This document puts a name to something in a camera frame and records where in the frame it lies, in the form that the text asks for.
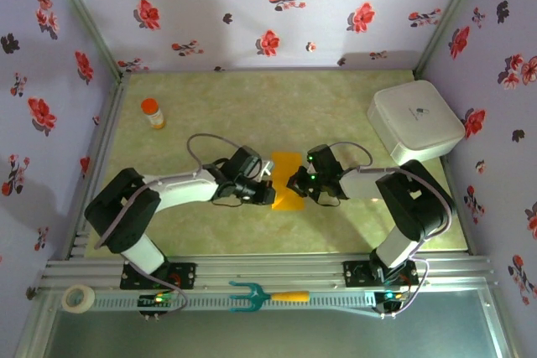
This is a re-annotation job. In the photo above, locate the grey metal sheet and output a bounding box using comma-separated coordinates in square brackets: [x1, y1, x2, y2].
[14, 290, 524, 358]

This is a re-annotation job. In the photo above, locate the orange-capped bottle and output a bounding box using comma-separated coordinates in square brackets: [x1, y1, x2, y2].
[140, 97, 167, 131]

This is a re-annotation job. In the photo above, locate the white lidded box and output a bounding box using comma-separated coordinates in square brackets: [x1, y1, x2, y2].
[367, 80, 466, 168]

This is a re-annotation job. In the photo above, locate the white tape roll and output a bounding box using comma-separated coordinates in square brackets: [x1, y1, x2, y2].
[61, 284, 96, 314]

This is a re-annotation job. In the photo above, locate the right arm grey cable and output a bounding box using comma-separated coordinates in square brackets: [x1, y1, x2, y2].
[329, 142, 456, 318]

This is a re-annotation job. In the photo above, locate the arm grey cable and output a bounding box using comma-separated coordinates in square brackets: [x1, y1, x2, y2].
[329, 142, 456, 318]
[92, 133, 236, 318]

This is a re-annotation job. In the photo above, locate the left arm grey cable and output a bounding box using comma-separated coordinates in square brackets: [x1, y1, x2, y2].
[92, 133, 236, 318]

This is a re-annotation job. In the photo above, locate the aluminium mounting rail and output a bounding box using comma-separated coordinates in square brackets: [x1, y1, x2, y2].
[38, 253, 499, 292]

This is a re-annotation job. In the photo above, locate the teal fork yellow handle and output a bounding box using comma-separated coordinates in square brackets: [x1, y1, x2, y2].
[228, 281, 310, 314]

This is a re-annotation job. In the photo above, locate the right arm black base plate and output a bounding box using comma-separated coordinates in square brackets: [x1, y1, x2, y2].
[342, 260, 420, 288]

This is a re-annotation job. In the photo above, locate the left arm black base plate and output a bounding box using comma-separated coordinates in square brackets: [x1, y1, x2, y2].
[120, 260, 197, 291]

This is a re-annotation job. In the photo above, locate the grey slotted cable duct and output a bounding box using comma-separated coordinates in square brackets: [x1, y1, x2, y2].
[92, 293, 378, 314]

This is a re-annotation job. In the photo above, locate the aluminium side rail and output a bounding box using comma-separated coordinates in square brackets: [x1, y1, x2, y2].
[62, 71, 129, 261]

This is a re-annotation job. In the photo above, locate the aluminium frame post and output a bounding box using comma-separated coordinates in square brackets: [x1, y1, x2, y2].
[41, 0, 127, 80]
[413, 0, 493, 79]

